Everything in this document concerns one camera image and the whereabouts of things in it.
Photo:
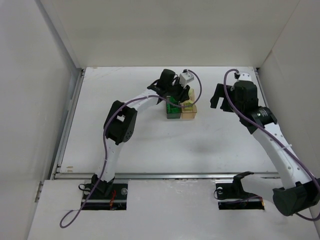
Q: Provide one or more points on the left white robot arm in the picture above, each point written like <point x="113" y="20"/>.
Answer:
<point x="121" y="120"/>

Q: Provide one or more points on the dark green lego plate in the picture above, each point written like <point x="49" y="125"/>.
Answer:
<point x="171" y="109"/>

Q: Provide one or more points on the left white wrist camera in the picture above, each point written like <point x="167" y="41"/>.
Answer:
<point x="185" y="78"/>

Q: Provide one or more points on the grey transparent container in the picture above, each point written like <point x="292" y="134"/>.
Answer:
<point x="174" y="116"/>

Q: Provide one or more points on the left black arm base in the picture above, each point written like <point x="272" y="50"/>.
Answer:
<point x="113" y="199"/>

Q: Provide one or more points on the light green square lego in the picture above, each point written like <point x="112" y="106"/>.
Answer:
<point x="187" y="106"/>

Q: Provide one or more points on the light green lego block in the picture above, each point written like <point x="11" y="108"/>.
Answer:
<point x="191" y="95"/>

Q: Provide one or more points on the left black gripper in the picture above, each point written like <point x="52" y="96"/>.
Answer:
<point x="178" y="93"/>

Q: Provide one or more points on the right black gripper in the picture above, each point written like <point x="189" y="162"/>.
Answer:
<point x="222" y="97"/>

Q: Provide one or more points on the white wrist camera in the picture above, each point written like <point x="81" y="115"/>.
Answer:
<point x="242" y="76"/>
<point x="185" y="78"/>

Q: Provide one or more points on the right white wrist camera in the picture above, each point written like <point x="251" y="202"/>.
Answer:
<point x="242" y="76"/>

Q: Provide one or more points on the orange transparent container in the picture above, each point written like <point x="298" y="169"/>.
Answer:
<point x="188" y="115"/>

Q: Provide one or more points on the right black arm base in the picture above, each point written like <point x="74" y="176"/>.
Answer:
<point x="231" y="195"/>

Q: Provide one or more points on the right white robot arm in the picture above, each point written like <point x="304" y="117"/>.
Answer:
<point x="296" y="189"/>

